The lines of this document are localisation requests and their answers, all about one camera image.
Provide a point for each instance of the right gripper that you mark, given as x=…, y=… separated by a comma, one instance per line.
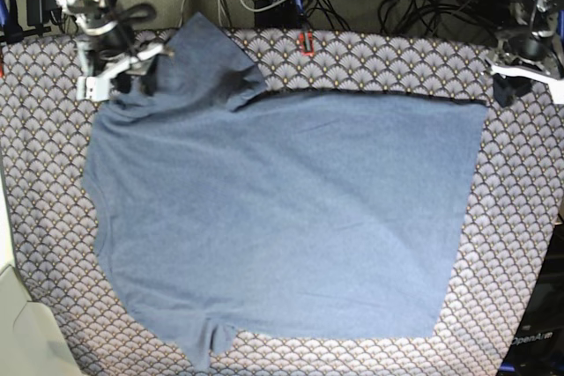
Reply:
x=110, y=60

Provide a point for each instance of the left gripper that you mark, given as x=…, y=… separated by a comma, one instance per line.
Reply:
x=522, y=59

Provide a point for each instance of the blue T-shirt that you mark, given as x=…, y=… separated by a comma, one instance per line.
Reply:
x=222, y=207

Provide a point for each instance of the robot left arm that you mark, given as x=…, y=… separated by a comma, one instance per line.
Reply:
x=535, y=15

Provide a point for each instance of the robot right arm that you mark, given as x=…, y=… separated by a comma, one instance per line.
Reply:
x=111, y=10

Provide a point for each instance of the fan-patterned tablecloth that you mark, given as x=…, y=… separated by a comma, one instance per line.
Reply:
x=514, y=206

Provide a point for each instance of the black box behind table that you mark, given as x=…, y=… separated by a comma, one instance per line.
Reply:
x=284, y=16

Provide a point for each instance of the red table clamp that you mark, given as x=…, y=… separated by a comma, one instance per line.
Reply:
x=307, y=45

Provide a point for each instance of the black OpenArm base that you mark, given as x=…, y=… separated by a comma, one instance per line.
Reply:
x=537, y=347

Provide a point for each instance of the white furniture at left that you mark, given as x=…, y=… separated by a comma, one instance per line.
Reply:
x=31, y=341

